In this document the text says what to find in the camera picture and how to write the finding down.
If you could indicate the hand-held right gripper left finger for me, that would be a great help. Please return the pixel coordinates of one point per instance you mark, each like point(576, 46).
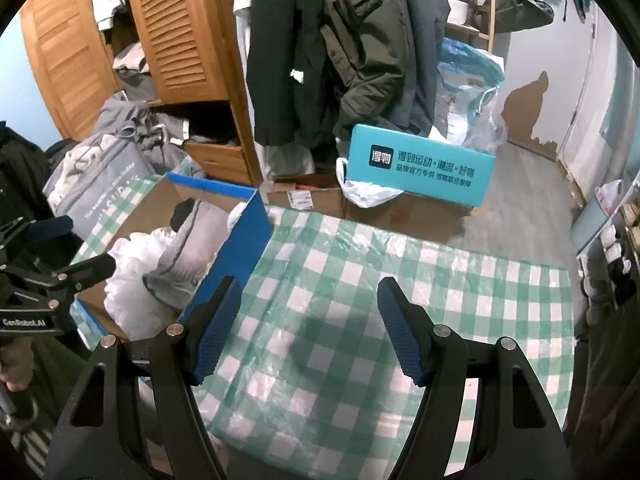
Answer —
point(217, 330)

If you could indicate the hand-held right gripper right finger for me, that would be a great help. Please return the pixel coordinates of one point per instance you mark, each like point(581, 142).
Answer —
point(402, 330)

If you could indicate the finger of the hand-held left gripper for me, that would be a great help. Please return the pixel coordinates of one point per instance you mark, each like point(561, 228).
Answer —
point(50, 227)
point(90, 270)

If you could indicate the white mesh bath pouf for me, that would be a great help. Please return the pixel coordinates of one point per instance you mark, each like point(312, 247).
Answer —
point(127, 285)

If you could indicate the taupe knit beanie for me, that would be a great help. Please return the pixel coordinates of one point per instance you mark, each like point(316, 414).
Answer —
point(195, 245)

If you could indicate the blue cardboard box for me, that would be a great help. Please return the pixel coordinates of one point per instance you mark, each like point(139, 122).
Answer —
point(245, 245)

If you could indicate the person's left hand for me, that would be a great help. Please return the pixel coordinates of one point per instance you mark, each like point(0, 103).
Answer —
point(15, 367)

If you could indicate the green checkered tablecloth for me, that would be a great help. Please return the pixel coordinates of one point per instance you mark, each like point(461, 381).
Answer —
point(350, 285)

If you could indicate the grey printed storage bag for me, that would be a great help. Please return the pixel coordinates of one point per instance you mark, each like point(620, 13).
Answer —
point(105, 185)

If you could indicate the brown cardboard box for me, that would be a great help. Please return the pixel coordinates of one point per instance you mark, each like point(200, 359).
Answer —
point(415, 212)

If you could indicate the grey hoodie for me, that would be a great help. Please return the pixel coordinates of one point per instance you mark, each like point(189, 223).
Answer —
point(120, 115)

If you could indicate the white plastic bag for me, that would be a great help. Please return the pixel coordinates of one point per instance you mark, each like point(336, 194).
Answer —
point(365, 192)

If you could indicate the small open cardboard box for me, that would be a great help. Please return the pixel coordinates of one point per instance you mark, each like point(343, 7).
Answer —
point(305, 195)

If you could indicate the teal printed box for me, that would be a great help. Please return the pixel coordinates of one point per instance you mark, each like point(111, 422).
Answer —
point(425, 165)

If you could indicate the wooden louvred wardrobe door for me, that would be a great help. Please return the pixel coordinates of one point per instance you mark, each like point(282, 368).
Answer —
point(60, 60)
point(175, 30)

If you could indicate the dark hanging cloth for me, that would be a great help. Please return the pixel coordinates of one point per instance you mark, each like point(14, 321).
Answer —
point(610, 385)

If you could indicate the shoe rack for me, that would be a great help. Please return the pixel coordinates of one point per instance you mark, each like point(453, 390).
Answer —
point(615, 250)

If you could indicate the blue and clear plastic bag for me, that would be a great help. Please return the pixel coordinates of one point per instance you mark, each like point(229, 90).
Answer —
point(465, 85)

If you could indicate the black coat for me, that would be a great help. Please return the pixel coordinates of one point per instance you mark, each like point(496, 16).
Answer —
point(280, 60)

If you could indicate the olive green jacket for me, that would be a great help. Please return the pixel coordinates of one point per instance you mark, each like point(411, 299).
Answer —
point(365, 45)

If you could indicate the blue-grey jacket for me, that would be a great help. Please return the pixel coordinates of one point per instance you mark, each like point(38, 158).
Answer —
point(425, 35)

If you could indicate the wooden shelf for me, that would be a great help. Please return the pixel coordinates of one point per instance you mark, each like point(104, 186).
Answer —
point(487, 10)

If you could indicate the wooden wardrobe frame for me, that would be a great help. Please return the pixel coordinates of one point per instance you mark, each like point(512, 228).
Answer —
point(220, 160)

